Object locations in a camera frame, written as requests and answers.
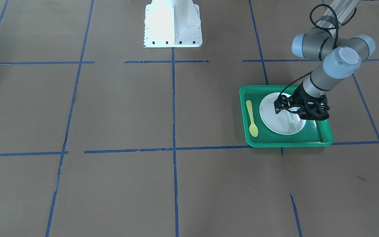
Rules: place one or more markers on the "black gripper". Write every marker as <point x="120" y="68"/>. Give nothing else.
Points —
<point x="298" y="99"/>

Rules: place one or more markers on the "white plastic fork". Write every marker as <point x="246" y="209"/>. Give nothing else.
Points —
<point x="292" y="123"/>

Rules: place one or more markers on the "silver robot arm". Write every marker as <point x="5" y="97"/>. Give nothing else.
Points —
<point x="339" y="58"/>

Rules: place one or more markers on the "white plate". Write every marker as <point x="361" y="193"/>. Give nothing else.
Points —
<point x="277" y="123"/>

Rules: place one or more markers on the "green plastic tray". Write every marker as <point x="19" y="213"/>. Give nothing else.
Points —
<point x="316" y="133"/>

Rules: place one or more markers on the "yellow plastic spoon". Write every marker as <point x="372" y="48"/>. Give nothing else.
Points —
<point x="253" y="130"/>

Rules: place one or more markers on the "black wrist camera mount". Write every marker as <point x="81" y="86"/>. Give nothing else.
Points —
<point x="313" y="108"/>

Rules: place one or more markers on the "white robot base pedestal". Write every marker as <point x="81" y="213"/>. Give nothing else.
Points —
<point x="172" y="23"/>

